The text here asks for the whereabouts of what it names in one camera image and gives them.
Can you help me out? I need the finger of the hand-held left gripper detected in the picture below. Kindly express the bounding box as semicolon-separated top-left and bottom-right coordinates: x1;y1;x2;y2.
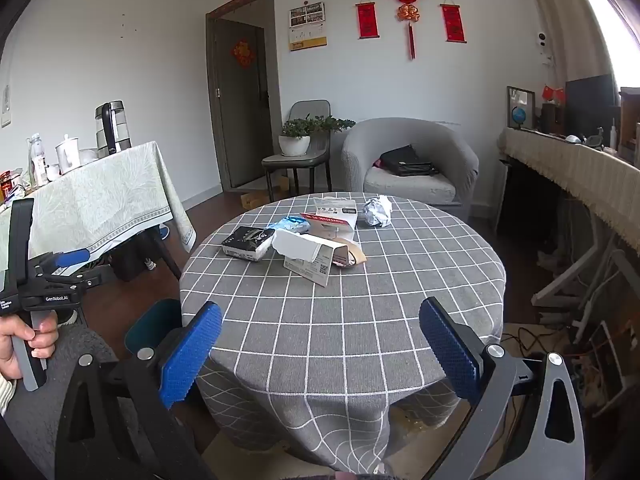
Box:
45;267;117;289
30;248;92;276

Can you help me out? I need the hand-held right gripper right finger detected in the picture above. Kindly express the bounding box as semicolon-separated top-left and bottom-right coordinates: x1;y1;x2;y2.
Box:
419;297;586;480

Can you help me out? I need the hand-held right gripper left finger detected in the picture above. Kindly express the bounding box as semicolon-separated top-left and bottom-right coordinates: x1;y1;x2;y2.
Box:
55;301;224;480

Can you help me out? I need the dark green trash bin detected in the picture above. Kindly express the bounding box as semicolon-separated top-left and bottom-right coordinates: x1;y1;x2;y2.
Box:
125;299;184;361

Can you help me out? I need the black box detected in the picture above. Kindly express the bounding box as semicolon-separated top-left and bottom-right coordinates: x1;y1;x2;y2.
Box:
221;226;277;264

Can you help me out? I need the white torn cardboard box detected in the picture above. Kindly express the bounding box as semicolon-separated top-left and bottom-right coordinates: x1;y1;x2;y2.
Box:
272;229;351;288

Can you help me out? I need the red and white box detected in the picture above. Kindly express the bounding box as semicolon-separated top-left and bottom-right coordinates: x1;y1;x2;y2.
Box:
300;198;359;242

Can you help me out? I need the person's left hand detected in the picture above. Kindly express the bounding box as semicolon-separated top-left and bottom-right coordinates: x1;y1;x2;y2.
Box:
0;315;59;381

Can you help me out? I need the pale green tablecloth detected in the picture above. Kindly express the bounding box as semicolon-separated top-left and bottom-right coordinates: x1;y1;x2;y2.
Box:
0;141;197;274

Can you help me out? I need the clear plastic bottle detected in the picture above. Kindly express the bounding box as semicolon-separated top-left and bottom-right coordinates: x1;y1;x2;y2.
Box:
29;133;49;188

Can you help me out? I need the white lidded mug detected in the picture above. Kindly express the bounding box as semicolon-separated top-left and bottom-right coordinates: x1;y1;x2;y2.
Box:
55;135;82;175

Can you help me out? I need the grey checked tablecloth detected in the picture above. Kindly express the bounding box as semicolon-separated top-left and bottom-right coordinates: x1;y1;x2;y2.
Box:
179;191;506;476

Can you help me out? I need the glass electric kettle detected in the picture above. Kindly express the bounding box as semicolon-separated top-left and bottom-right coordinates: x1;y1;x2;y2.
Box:
95;101;132;157

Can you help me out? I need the grey cloth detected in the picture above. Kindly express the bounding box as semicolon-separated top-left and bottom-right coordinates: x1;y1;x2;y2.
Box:
5;325;126;480

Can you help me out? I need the white metal stand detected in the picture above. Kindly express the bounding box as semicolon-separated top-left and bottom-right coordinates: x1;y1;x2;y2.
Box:
532;230;640;311

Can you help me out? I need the crumpled paper ball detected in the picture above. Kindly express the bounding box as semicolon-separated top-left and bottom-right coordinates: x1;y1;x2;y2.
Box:
361;195;394;228

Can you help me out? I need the blue tissue packet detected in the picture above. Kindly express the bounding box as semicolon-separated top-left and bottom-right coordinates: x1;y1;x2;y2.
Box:
265;215;313;236

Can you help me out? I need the brown cardboard box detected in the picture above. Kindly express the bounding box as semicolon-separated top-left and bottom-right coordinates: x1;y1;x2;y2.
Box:
240;175;291;210

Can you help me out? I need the grey armchair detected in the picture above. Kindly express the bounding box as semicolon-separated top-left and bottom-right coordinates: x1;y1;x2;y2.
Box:
341;118;479;209

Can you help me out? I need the black bag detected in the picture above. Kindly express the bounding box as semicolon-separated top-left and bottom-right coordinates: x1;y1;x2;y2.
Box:
377;145;440;177

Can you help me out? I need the grey door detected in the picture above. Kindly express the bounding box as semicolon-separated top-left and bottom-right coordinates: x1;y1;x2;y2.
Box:
205;0;281;195

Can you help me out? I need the beige lace cloth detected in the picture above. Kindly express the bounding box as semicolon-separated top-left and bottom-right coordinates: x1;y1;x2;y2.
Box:
501;127;640;234

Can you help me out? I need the potted plant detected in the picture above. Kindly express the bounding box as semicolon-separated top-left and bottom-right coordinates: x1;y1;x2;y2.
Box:
278;115;357;157

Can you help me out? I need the framed globe picture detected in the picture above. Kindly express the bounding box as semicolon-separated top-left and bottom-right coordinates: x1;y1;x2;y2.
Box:
506;86;537;131

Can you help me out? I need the red door decoration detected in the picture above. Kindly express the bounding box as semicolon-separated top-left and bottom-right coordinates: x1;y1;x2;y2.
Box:
230;38;255;70

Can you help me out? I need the grey chair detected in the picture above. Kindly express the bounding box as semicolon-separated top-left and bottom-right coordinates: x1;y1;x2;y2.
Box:
262;100;334;204

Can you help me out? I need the black monitor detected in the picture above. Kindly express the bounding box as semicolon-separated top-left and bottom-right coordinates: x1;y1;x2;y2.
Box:
565;74;619;137

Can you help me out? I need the wall calendar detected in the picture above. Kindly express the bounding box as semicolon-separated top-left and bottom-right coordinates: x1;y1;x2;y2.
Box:
289;2;328;52

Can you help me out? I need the red wall scroll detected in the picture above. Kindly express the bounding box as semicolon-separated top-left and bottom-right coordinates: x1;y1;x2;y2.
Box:
355;0;382;40
440;0;468;44

